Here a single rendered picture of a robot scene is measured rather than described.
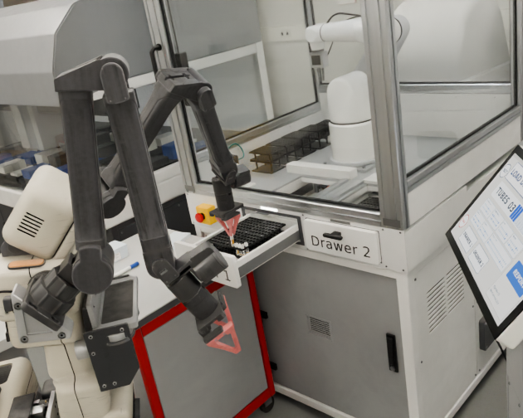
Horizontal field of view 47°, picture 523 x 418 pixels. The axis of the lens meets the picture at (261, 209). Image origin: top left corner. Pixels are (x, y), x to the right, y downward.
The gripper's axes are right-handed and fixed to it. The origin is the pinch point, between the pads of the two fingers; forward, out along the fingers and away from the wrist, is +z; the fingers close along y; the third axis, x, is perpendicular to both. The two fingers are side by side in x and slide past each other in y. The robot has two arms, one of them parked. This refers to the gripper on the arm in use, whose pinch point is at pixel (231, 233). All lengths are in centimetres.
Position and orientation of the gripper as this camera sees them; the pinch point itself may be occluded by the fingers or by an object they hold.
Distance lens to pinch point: 197.8
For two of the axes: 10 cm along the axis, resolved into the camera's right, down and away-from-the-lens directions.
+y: 6.7, -3.7, 6.5
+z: 1.6, 9.2, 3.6
